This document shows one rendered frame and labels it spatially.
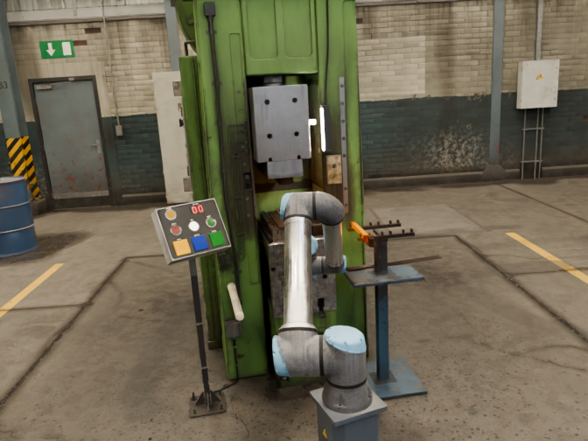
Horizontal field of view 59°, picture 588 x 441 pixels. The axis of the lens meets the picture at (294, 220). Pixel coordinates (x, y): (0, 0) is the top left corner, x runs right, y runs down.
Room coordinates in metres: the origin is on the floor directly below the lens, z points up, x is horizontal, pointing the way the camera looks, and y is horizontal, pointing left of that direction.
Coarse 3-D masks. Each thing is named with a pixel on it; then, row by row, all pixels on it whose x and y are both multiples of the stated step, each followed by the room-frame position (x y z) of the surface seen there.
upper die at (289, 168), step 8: (288, 160) 2.87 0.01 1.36; (296, 160) 2.88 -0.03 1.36; (264, 168) 2.95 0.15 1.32; (272, 168) 2.86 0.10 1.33; (280, 168) 2.86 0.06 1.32; (288, 168) 2.87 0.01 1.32; (296, 168) 2.88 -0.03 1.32; (272, 176) 2.85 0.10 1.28; (280, 176) 2.86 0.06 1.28; (288, 176) 2.87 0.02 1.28; (296, 176) 2.88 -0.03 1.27
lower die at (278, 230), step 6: (276, 210) 3.25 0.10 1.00; (270, 216) 3.15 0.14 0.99; (276, 216) 3.12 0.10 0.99; (270, 222) 3.02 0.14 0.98; (276, 222) 2.97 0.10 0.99; (282, 222) 2.96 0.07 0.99; (270, 228) 2.88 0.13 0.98; (276, 228) 2.87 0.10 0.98; (282, 228) 2.86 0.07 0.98; (270, 234) 2.90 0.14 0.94; (276, 234) 2.86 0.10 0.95; (282, 234) 2.86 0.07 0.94; (276, 240) 2.85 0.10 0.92
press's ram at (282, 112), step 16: (256, 96) 2.84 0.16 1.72; (272, 96) 2.86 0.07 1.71; (288, 96) 2.88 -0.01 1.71; (304, 96) 2.89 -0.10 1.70; (256, 112) 2.84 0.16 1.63; (272, 112) 2.86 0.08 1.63; (288, 112) 2.88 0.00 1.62; (304, 112) 2.89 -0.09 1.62; (256, 128) 2.84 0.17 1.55; (272, 128) 2.86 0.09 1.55; (288, 128) 2.88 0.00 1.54; (304, 128) 2.89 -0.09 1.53; (256, 144) 2.84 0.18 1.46; (272, 144) 2.86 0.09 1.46; (288, 144) 2.87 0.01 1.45; (304, 144) 2.89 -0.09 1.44; (256, 160) 2.87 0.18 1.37; (272, 160) 2.86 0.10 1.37
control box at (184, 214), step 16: (160, 208) 2.58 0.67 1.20; (176, 208) 2.62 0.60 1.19; (192, 208) 2.67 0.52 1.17; (208, 208) 2.71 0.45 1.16; (160, 224) 2.54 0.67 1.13; (176, 224) 2.57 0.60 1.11; (160, 240) 2.55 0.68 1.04; (176, 240) 2.53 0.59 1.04; (208, 240) 2.61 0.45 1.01; (176, 256) 2.48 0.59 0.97; (192, 256) 2.54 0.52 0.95
